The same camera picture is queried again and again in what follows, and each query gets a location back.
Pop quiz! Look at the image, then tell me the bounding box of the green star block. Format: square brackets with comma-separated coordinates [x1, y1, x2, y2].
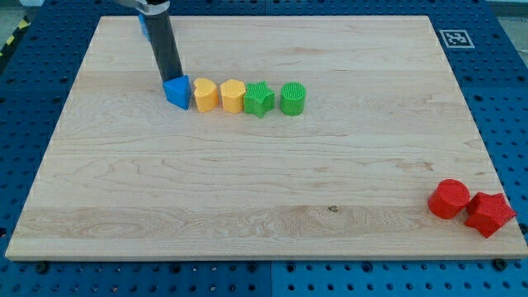
[243, 81, 275, 118]

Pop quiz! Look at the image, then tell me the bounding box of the green cylinder block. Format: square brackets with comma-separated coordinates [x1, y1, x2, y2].
[280, 82, 306, 116]

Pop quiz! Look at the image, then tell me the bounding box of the white fiducial marker tag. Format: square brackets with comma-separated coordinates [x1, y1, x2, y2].
[439, 29, 474, 49]

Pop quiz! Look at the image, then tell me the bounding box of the red star block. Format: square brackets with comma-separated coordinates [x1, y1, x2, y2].
[464, 191, 516, 238]

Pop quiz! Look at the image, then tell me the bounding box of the yellow hexagon block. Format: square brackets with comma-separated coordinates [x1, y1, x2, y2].
[220, 79, 246, 113]

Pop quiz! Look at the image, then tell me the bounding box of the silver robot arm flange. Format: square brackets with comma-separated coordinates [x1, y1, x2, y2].
[114, 0, 170, 16]

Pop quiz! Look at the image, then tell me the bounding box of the blue triangle block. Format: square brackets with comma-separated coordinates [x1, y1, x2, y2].
[163, 75, 191, 110]

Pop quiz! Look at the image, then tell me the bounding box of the red cylinder block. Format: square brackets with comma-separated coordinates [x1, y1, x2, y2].
[427, 179, 470, 219]

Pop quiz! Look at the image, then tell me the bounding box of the wooden board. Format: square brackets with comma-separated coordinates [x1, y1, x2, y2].
[6, 16, 527, 262]

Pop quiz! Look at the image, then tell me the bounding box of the yellow heart block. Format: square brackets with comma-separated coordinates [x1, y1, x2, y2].
[194, 78, 219, 113]

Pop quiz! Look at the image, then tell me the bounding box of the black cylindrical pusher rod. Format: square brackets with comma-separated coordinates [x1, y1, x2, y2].
[143, 0, 183, 82]

